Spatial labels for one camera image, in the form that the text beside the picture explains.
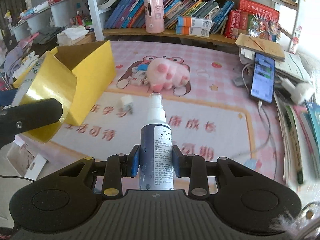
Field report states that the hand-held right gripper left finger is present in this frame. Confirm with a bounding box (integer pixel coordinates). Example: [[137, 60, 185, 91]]
[[54, 145, 140, 202]]

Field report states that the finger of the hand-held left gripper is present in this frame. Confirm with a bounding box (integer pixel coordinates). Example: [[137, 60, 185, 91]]
[[0, 89, 19, 108], [0, 97, 63, 150]]

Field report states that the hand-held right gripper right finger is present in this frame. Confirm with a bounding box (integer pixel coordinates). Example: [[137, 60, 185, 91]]
[[172, 145, 258, 202]]

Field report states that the dark blue spray bottle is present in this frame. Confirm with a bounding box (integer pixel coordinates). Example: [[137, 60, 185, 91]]
[[138, 92, 174, 192]]

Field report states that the yellow tape roll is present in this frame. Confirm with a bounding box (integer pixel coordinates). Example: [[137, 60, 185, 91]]
[[11, 51, 77, 143]]

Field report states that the white charger plug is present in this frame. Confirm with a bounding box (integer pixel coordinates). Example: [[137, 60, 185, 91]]
[[120, 95, 134, 113]]

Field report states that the yellow cardboard box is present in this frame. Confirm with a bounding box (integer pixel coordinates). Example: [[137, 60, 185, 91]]
[[12, 40, 117, 127]]

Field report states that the pink plush paw toy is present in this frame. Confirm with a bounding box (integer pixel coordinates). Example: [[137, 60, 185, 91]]
[[146, 58, 190, 92]]

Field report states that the pile of light clothes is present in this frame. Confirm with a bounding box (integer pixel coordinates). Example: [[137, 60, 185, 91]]
[[0, 36, 40, 90]]

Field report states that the pink checkered printed table mat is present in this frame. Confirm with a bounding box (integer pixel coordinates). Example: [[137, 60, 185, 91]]
[[15, 40, 300, 198]]

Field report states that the grey folded cloth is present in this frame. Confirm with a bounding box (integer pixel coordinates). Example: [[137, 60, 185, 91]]
[[35, 26, 63, 44]]

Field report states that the small grey device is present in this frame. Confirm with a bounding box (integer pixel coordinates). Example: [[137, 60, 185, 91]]
[[232, 76, 248, 87]]

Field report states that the white side shelf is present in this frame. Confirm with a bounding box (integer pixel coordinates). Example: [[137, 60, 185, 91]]
[[10, 0, 87, 42]]

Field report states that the stack of books and papers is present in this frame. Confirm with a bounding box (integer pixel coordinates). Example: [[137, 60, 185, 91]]
[[274, 90, 320, 185]]

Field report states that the black smartphone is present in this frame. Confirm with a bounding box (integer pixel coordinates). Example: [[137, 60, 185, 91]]
[[250, 53, 276, 103]]

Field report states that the row of slanted blue books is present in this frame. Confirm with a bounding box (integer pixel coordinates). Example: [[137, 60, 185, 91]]
[[104, 0, 235, 35]]

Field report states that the white fuzzy cloth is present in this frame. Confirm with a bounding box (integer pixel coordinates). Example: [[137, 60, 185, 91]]
[[270, 202, 320, 240]]

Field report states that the orange and white carton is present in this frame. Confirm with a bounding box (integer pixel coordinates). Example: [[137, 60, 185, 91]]
[[176, 26, 210, 37], [177, 16, 212, 28]]

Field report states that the white power adapter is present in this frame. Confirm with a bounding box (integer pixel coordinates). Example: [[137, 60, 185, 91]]
[[280, 76, 315, 104]]

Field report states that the brown paper envelope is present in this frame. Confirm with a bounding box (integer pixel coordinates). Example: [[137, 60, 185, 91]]
[[235, 33, 285, 62]]

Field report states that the teal children's workbook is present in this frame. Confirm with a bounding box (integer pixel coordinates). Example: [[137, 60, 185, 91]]
[[304, 100, 320, 160]]

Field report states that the pink cylindrical dispenser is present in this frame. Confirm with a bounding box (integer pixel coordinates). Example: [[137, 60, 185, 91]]
[[144, 0, 165, 33]]

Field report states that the red thick dictionary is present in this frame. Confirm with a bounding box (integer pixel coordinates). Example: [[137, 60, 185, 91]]
[[224, 10, 240, 39]]

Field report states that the stack of white papers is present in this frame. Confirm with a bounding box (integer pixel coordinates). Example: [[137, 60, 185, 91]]
[[240, 47, 310, 83]]

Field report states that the colourful foil sticker pack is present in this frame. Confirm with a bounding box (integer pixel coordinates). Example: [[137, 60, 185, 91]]
[[246, 14, 282, 40]]

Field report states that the grey patterned blanket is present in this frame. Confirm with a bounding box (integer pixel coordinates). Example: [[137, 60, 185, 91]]
[[301, 55, 320, 80]]

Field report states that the red flat book box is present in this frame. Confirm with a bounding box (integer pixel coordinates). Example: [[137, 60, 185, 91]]
[[237, 0, 280, 22]]

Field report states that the thin black cable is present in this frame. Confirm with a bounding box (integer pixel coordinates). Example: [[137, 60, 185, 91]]
[[0, 175, 38, 182]]

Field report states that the white charging cable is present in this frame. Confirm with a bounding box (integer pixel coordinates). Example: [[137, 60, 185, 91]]
[[231, 100, 278, 159]]

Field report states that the white frame wooden bookshelf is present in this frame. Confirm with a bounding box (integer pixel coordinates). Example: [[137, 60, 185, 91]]
[[84, 0, 300, 48]]

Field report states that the white coiled cable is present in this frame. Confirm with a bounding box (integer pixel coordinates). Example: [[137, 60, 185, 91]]
[[241, 64, 253, 93]]

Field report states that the deer wall sticker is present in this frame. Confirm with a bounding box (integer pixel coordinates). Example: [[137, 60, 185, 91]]
[[291, 25, 302, 53]]

